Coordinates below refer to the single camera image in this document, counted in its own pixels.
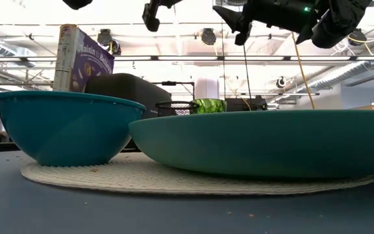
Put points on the silver spiral ventilation duct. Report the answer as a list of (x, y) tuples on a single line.
[(346, 73)]

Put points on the long ceiling light rail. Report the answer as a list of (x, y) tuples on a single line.
[(187, 58)]

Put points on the black mesh basket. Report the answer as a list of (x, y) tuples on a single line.
[(174, 109)]

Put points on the purple and white cereal box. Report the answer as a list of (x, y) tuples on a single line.
[(89, 65)]

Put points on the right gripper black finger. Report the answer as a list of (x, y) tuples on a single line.
[(235, 10), (234, 23)]

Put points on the black padded chair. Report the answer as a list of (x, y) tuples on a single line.
[(122, 87)]

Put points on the green cut glass tumbler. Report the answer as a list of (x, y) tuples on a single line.
[(211, 105)]

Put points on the black box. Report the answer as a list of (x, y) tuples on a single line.
[(248, 104)]

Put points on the teal plate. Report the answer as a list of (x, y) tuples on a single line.
[(271, 143)]

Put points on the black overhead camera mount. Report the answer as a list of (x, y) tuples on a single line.
[(174, 2)]

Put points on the white cylinder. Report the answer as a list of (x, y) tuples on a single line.
[(207, 85)]

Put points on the blue plastic bowl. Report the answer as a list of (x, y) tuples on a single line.
[(67, 130)]

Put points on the cream woven round placemat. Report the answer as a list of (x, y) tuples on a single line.
[(141, 178)]

